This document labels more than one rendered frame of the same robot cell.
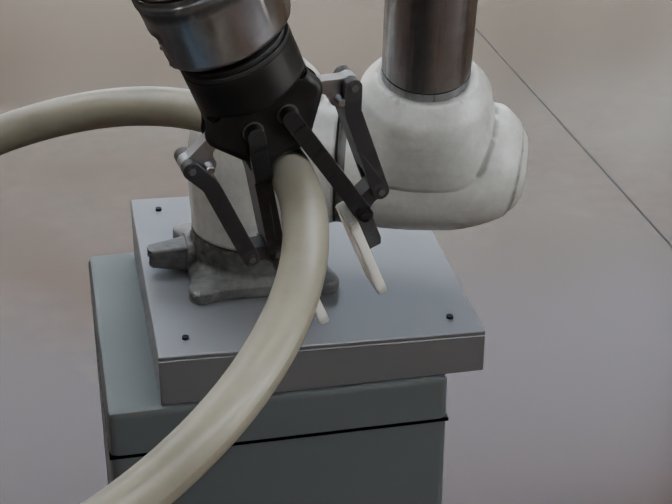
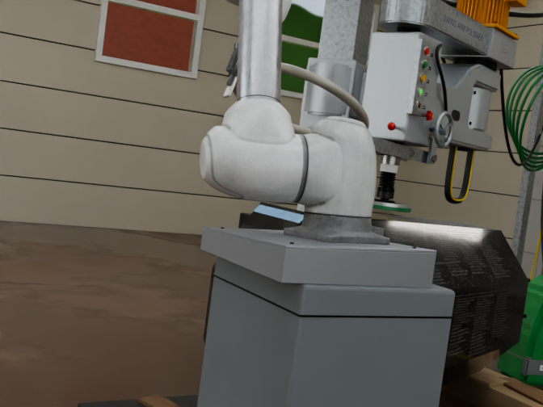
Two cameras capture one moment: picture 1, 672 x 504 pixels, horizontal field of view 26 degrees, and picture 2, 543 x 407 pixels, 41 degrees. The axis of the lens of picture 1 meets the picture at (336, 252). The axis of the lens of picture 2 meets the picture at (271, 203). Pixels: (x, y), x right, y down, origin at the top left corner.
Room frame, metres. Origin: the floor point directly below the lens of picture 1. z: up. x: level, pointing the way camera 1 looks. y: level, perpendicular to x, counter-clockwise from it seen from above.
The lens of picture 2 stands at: (3.14, -0.57, 1.03)
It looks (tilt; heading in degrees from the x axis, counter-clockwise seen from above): 3 degrees down; 162
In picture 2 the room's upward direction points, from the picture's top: 8 degrees clockwise
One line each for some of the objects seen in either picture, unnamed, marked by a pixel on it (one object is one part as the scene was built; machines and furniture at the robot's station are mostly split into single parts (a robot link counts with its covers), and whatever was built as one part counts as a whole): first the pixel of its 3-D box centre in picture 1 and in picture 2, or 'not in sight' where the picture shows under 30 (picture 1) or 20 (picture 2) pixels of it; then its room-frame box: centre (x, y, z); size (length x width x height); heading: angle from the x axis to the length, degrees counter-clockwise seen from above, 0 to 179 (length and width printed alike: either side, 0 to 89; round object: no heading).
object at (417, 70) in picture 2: not in sight; (418, 77); (0.61, 0.79, 1.41); 0.08 x 0.03 x 0.28; 124
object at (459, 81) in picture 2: not in sight; (444, 111); (0.27, 1.12, 1.35); 0.74 x 0.23 x 0.49; 124
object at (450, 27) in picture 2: not in sight; (448, 37); (0.29, 1.08, 1.66); 0.96 x 0.25 x 0.17; 124
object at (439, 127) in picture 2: not in sight; (435, 128); (0.51, 0.95, 1.24); 0.15 x 0.10 x 0.15; 124
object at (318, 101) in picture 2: not in sight; (376, 97); (-0.18, 1.00, 1.41); 0.74 x 0.34 x 0.25; 49
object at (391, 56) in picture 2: not in sight; (409, 95); (0.44, 0.85, 1.36); 0.36 x 0.22 x 0.45; 124
